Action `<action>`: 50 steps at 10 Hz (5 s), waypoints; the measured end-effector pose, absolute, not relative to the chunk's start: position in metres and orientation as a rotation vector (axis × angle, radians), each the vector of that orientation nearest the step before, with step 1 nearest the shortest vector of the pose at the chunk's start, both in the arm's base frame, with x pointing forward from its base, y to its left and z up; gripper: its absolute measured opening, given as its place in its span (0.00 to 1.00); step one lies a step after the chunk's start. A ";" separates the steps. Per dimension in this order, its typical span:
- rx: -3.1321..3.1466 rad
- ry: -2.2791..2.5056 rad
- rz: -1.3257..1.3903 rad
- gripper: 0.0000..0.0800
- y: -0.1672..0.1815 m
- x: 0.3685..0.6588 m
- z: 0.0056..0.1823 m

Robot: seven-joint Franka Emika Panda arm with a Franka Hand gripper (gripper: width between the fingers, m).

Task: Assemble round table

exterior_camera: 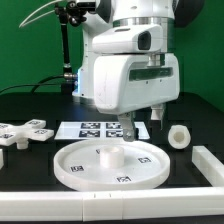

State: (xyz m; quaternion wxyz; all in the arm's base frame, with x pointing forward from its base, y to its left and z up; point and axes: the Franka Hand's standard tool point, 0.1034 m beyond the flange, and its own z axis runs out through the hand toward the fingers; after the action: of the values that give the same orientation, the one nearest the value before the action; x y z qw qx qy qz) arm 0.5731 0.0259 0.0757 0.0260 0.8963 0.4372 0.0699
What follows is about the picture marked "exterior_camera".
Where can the white round table top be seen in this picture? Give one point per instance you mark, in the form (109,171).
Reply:
(111,164)

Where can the white cross-shaped table base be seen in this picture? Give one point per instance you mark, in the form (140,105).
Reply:
(20,135)

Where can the white block at left edge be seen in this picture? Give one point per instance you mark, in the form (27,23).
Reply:
(1,158)

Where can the white fence bar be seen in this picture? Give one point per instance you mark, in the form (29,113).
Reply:
(210,167)
(115,205)

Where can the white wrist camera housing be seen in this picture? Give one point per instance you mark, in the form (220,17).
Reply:
(129,39)

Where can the white front fence bar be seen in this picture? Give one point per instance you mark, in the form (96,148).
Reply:
(115,205)

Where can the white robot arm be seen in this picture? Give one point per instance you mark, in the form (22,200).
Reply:
(103,15)

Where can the white right fence bar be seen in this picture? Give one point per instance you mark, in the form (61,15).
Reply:
(210,167)

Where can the white marker sheet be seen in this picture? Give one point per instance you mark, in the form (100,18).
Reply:
(88,130)

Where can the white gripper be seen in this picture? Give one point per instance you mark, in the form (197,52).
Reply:
(125,83)

